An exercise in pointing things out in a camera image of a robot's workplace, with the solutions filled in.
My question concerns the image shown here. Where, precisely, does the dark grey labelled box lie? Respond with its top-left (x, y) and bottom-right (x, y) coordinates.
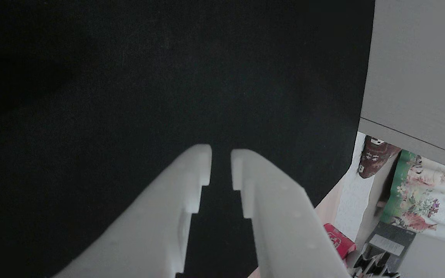
top-left (363, 221), bottom-right (417, 268)

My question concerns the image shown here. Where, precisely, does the red printed package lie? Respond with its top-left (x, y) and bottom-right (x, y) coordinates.
top-left (323, 223), bottom-right (357, 260)

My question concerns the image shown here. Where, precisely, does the black desk mat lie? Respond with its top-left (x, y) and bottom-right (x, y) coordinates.
top-left (0, 0), bottom-right (376, 278)

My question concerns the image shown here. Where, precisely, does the floral green white cloth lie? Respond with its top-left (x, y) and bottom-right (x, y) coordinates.
top-left (380, 150), bottom-right (445, 248)

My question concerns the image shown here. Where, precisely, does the white cabinet side panel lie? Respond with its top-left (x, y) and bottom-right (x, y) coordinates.
top-left (358, 0), bottom-right (445, 175)

